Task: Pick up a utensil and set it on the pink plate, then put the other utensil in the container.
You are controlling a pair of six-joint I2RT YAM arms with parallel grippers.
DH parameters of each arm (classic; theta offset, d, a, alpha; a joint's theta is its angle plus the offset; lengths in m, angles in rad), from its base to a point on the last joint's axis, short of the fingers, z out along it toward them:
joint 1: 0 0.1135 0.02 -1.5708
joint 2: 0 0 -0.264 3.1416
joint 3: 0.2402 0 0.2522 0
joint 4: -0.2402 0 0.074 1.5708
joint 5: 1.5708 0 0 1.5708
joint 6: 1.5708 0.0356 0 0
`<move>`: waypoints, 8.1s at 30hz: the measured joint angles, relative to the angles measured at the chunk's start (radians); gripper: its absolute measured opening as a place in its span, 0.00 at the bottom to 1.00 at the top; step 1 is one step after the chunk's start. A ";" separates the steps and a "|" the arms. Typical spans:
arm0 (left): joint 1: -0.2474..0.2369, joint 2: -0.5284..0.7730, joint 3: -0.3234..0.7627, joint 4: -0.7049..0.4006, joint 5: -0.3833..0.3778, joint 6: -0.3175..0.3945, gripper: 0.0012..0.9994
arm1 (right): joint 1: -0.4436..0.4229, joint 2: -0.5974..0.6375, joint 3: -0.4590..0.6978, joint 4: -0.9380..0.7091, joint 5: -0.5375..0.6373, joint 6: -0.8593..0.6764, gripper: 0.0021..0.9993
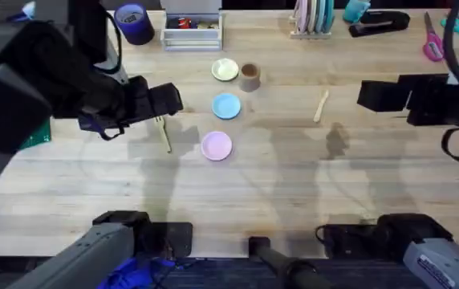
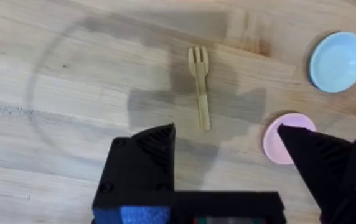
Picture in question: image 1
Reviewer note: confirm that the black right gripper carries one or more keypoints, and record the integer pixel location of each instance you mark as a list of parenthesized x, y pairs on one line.
[(434, 96)]

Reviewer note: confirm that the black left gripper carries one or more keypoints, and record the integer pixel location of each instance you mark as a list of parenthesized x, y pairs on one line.
[(133, 100)]

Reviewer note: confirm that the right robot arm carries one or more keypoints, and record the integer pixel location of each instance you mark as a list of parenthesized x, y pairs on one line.
[(434, 257)]

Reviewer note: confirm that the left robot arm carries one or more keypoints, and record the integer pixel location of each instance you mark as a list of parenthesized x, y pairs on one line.
[(13, 100)]

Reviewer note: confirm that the small blue plate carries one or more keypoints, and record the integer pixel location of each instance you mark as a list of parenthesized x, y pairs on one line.
[(226, 106)]

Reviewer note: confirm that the small cream plate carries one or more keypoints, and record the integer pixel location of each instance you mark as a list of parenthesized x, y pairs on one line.
[(225, 69)]

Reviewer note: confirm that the small pink plate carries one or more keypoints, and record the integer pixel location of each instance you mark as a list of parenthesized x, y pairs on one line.
[(216, 145)]

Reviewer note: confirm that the wooden plate rack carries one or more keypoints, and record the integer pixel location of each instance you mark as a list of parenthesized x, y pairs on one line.
[(310, 35)]

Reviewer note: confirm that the blue plate in rack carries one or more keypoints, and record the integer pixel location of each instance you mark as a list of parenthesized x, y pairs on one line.
[(329, 16)]

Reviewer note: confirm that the teal plate in rack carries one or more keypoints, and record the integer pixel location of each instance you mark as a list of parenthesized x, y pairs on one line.
[(321, 15)]

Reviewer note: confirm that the pale grey plate in rack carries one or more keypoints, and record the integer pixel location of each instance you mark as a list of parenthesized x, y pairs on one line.
[(312, 15)]

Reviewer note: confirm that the pink plate in rack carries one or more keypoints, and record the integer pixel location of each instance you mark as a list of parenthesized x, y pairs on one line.
[(301, 15)]

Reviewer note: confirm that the wooden fork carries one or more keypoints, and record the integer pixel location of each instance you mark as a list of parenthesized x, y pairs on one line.
[(164, 134)]

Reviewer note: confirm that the wooden spoon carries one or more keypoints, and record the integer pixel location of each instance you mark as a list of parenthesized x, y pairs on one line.
[(320, 107)]

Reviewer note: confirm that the grey box with small items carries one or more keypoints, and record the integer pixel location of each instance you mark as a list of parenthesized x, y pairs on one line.
[(191, 34)]

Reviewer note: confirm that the pink scissors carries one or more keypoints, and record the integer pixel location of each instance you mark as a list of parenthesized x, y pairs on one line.
[(433, 47)]

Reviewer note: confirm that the black stapler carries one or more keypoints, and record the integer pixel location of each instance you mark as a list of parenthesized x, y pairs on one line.
[(380, 23)]

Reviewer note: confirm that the purple tape roll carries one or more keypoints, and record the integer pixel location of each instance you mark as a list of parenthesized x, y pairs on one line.
[(134, 23)]

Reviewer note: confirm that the brown cup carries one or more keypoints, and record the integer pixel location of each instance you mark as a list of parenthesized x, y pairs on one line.
[(250, 78)]

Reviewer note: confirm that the teal cup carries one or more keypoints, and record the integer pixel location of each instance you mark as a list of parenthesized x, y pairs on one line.
[(356, 10)]

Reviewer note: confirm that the green board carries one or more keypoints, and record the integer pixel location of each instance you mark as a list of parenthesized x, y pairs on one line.
[(39, 137)]

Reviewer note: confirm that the blue and white object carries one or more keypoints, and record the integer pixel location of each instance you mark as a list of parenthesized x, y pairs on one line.
[(24, 12)]

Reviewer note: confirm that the blue cloth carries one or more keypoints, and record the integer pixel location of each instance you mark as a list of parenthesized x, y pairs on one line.
[(133, 275)]

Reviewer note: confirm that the black pole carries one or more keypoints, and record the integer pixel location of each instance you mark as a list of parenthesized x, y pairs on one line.
[(281, 263)]

